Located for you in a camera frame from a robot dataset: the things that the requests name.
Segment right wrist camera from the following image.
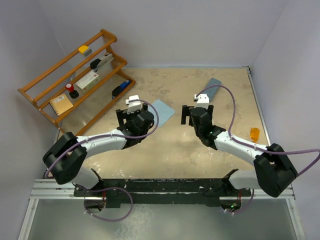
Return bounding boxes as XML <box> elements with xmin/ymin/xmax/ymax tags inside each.
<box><xmin>193</xmin><ymin>93</ymin><xmax>210</xmax><ymax>110</ymax></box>

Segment metal binder clip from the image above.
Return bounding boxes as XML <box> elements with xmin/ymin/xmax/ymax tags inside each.
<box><xmin>70</xmin><ymin>72</ymin><xmax>76</xmax><ymax>81</ymax></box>

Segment blue cleaning cloth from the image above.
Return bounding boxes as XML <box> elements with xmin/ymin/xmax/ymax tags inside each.
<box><xmin>152</xmin><ymin>99</ymin><xmax>175</xmax><ymax>128</ymax></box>

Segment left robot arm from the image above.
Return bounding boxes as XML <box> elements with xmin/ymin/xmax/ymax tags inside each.
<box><xmin>42</xmin><ymin>102</ymin><xmax>159</xmax><ymax>196</ymax></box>

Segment black white stapler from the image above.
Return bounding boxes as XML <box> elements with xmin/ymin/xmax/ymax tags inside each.
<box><xmin>90</xmin><ymin>52</ymin><xmax>113</xmax><ymax>70</ymax></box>

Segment wooden shelf rack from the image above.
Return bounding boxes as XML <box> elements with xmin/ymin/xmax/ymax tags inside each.
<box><xmin>18</xmin><ymin>29</ymin><xmax>136</xmax><ymax>136</ymax></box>

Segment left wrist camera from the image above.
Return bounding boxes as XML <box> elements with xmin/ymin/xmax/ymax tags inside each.
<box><xmin>125</xmin><ymin>95</ymin><xmax>142</xmax><ymax>114</ymax></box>

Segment brown spiral notebook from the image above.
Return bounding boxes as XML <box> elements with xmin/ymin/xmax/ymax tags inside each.
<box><xmin>49</xmin><ymin>93</ymin><xmax>73</xmax><ymax>116</ymax></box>

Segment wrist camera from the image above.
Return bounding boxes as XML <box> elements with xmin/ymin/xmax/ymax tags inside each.
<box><xmin>125</xmin><ymin>95</ymin><xmax>142</xmax><ymax>114</ymax></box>
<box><xmin>193</xmin><ymin>93</ymin><xmax>210</xmax><ymax>110</ymax></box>

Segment grey glasses case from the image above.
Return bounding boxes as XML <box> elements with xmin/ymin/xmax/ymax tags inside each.
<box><xmin>202</xmin><ymin>78</ymin><xmax>221</xmax><ymax>101</ymax></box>

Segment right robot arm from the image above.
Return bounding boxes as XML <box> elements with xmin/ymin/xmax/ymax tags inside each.
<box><xmin>181</xmin><ymin>105</ymin><xmax>298</xmax><ymax>198</ymax></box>

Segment orange sunglasses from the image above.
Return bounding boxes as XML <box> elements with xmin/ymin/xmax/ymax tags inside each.
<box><xmin>249</xmin><ymin>127</ymin><xmax>260</xmax><ymax>143</ymax></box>

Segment white green box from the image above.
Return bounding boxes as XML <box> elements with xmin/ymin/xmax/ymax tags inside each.
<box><xmin>75</xmin><ymin>70</ymin><xmax>100</xmax><ymax>92</ymax></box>

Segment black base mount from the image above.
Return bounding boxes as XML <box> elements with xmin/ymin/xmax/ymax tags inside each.
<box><xmin>74</xmin><ymin>174</ymin><xmax>252</xmax><ymax>209</ymax></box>

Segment yellow grey eraser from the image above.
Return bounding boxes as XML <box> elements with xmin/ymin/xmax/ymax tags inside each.
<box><xmin>78</xmin><ymin>45</ymin><xmax>92</xmax><ymax>57</ymax></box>

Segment red black stamp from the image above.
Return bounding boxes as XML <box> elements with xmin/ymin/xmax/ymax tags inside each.
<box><xmin>65</xmin><ymin>83</ymin><xmax>79</xmax><ymax>99</ymax></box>

